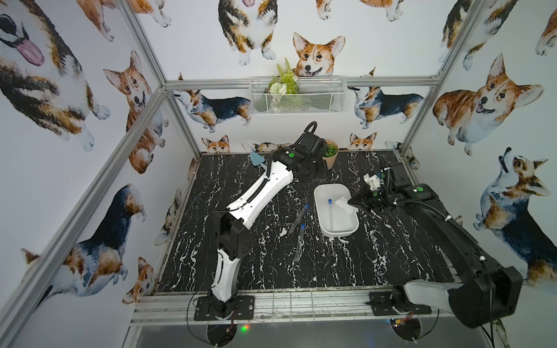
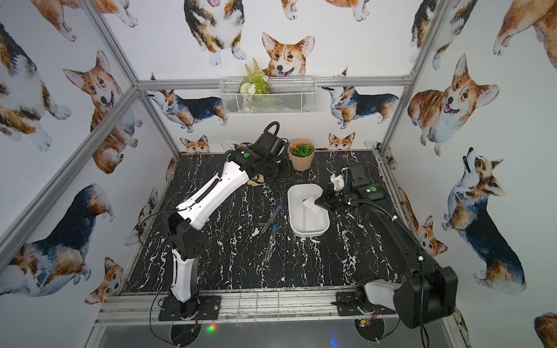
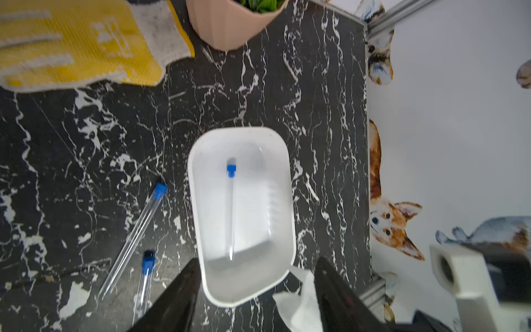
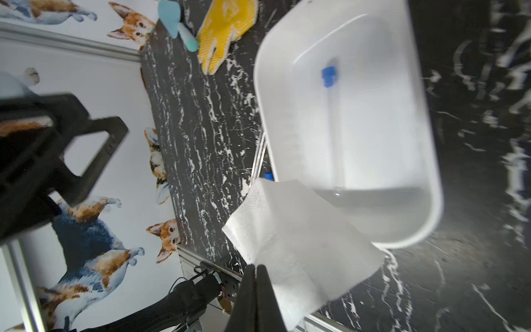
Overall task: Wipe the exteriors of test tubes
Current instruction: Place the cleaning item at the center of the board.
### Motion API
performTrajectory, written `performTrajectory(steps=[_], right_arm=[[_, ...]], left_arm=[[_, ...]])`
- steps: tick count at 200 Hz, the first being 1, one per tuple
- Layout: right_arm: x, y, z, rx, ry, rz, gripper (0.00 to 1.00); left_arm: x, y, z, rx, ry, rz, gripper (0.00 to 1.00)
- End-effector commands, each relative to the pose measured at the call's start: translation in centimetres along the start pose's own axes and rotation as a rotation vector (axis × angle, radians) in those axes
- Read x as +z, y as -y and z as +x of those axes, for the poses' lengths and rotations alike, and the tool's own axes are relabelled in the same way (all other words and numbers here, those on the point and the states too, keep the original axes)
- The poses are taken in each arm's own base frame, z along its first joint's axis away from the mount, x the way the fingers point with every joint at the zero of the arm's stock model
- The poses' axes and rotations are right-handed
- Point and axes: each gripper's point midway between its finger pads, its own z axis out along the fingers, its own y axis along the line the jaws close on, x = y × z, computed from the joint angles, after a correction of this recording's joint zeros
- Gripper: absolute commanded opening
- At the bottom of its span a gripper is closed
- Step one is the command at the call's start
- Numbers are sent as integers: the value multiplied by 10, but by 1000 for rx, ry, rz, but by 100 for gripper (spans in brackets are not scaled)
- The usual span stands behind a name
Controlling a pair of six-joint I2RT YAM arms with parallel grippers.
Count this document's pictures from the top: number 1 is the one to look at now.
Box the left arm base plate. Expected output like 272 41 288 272
194 295 255 321

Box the white wire basket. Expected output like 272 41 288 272
249 77 348 115

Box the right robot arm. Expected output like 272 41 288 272
348 157 522 329

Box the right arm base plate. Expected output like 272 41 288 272
366 290 432 316

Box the peach plant pot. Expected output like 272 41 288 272
323 139 339 170

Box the green fern plant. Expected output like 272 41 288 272
268 58 300 113

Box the teal small trowel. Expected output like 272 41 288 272
249 152 267 171

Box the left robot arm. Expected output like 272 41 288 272
194 121 328 321

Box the white rectangular tray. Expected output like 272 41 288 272
314 184 360 238

